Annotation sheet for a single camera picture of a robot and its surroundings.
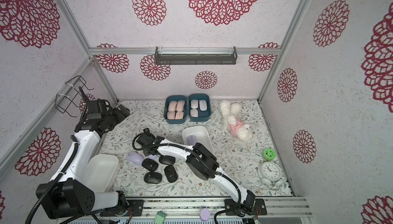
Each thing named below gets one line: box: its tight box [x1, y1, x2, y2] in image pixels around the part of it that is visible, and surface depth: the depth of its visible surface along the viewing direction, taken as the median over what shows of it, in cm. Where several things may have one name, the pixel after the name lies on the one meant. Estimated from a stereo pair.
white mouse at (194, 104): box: [190, 99, 199, 109], surface depth 118 cm
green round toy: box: [263, 147, 277, 161], surface depth 89 cm
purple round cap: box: [199, 208, 211, 222], surface depth 66 cm
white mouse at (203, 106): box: [199, 99, 208, 111], surface depth 119 cm
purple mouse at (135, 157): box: [125, 150, 145, 166], surface depth 90 cm
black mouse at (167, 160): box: [159, 154, 176, 166], surface depth 89 cm
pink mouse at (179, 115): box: [175, 110, 184, 120], surface depth 111 cm
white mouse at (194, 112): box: [189, 108, 199, 118], surface depth 112 cm
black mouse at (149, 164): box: [141, 158, 159, 172], surface depth 87 cm
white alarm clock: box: [257, 161, 284, 187], surface depth 83 cm
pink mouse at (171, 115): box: [166, 110, 176, 120], surface depth 111 cm
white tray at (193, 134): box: [182, 125, 215, 154], surface depth 99 cm
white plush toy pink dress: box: [220, 100, 253, 142], surface depth 95 cm
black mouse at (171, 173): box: [164, 165, 179, 183], surface depth 84 cm
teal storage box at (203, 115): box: [187, 93, 212, 123], surface depth 114 cm
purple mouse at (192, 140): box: [187, 135, 198, 146], surface depth 98 cm
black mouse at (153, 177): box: [143, 171, 163, 184], surface depth 83 cm
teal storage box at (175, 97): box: [163, 94, 188, 125], surface depth 114 cm
